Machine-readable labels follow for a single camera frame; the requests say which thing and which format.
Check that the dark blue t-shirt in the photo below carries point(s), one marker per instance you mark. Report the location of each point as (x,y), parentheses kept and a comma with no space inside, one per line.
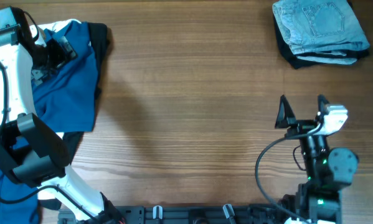
(66,103)

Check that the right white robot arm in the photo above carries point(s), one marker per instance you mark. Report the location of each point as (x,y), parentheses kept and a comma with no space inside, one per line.
(328,170)

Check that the light blue denim shorts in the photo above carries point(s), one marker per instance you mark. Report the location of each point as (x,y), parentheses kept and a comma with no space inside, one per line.
(319,26)

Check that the folded black clothes stack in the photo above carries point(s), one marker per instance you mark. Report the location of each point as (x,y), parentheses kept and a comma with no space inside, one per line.
(309,59)

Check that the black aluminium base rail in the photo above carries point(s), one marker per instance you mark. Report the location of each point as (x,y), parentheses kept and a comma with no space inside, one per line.
(226,214)

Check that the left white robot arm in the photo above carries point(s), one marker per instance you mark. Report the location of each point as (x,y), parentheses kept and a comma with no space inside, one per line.
(32,153)

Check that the black garment under pile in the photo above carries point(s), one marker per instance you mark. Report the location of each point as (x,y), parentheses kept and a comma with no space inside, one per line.
(98,33)

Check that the white garment under pile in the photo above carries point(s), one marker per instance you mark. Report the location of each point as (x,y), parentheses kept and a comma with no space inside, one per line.
(54,27)

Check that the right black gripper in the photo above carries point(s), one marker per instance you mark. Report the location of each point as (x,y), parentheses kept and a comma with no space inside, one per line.
(304,126)

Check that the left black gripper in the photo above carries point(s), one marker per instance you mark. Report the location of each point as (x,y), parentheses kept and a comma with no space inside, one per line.
(61,58)

